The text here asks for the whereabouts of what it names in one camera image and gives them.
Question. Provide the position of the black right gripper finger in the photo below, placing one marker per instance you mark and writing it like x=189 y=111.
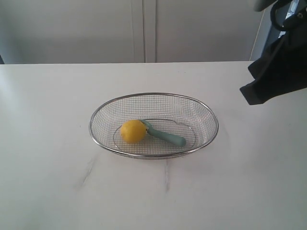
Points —
x=269 y=86

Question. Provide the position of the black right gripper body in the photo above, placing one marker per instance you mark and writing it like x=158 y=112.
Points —
x=288 y=54

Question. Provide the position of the green handled vegetable peeler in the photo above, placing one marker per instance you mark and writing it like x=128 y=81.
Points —
x=170 y=138

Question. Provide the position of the yellow lemon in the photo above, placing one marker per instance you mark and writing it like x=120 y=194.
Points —
x=133 y=131

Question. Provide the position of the oval metal mesh basket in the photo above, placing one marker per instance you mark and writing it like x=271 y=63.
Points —
x=175 y=125

